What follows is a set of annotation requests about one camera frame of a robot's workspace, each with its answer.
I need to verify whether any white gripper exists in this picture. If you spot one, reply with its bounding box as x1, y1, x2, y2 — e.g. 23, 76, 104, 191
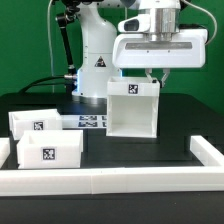
112, 29, 208, 88

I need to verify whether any white drawer cabinet box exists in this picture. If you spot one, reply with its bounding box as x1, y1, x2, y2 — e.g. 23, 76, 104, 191
106, 77, 160, 138

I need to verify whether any white drawer front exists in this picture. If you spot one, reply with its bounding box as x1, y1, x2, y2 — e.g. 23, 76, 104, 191
17, 130, 83, 169

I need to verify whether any white drawer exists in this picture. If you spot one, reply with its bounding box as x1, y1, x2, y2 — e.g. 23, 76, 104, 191
17, 130, 83, 169
8, 109, 62, 140

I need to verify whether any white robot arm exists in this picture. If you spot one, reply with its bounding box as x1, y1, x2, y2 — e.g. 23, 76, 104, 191
72, 0, 208, 102

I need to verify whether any white drawer rear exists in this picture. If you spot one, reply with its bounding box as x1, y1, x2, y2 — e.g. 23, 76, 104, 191
8, 109, 62, 140

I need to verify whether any white tag marker sheet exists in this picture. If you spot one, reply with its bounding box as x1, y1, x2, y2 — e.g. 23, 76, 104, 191
62, 115, 107, 129

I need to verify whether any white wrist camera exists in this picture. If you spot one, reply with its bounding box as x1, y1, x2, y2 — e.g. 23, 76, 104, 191
118, 14, 150, 33

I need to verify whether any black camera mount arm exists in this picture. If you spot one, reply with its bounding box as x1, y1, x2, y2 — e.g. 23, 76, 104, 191
55, 0, 81, 81

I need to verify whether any white obstacle fence frame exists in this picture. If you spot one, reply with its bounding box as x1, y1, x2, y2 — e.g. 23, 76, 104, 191
0, 135, 224, 196

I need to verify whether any black cable bundle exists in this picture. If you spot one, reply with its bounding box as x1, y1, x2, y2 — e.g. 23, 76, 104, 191
19, 75, 78, 94

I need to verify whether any white cable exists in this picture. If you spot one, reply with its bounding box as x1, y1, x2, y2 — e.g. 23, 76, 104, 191
47, 0, 56, 94

